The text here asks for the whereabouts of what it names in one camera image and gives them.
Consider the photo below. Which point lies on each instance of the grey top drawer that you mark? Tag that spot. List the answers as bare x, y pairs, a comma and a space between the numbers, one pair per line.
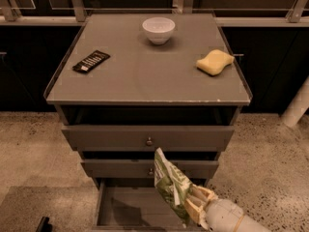
148, 138

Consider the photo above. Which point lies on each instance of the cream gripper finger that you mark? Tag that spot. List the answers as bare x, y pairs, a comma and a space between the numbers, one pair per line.
202, 196
196, 208

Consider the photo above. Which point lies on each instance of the white bowl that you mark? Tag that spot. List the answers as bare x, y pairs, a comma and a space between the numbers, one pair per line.
158, 30

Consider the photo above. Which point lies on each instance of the grey drawer cabinet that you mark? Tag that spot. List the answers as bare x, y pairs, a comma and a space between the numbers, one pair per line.
143, 84

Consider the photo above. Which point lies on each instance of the grey middle drawer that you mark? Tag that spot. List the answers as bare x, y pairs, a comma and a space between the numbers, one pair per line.
145, 168

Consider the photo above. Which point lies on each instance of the metal window railing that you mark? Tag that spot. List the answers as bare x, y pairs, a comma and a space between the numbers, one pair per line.
227, 13

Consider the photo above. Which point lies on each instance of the grey open bottom drawer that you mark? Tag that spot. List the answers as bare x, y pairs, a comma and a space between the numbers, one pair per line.
138, 208

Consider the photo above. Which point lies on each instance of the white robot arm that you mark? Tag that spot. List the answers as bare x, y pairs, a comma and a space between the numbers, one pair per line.
263, 177

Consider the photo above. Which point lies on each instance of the yellow sponge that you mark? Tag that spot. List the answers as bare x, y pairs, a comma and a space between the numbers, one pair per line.
215, 62

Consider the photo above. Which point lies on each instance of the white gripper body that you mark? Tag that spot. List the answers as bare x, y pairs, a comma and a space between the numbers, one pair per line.
222, 214

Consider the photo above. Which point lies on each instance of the black snack bar wrapper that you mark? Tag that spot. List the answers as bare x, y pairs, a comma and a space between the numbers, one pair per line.
90, 62

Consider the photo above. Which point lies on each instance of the black object on floor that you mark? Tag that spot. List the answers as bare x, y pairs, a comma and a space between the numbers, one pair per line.
44, 225

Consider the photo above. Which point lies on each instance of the green jalapeno chip bag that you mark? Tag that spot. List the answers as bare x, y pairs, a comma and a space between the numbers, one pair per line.
172, 185

